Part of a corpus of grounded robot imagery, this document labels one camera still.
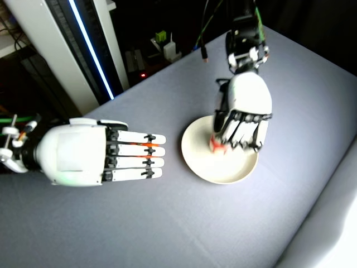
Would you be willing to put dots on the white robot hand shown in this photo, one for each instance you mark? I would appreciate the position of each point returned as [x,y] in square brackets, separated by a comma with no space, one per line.
[72,150]
[248,95]

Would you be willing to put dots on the toy strawberry cake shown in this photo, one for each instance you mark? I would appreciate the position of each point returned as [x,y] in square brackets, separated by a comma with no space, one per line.
[217,146]

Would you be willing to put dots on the round cream plate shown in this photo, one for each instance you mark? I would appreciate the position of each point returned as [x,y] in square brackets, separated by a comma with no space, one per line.
[223,167]

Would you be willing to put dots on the small white bottle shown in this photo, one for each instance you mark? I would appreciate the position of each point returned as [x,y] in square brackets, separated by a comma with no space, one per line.
[170,50]

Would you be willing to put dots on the white column with light strip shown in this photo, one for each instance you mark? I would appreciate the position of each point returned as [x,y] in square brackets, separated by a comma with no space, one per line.
[55,56]

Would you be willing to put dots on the black device with red light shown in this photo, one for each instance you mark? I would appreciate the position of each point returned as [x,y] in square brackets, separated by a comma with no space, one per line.
[143,74]

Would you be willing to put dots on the small green block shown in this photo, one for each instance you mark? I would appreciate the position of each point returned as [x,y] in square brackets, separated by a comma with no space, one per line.
[161,36]

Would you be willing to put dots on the grey table cloth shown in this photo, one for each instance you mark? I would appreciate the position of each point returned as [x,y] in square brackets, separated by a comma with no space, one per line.
[167,223]

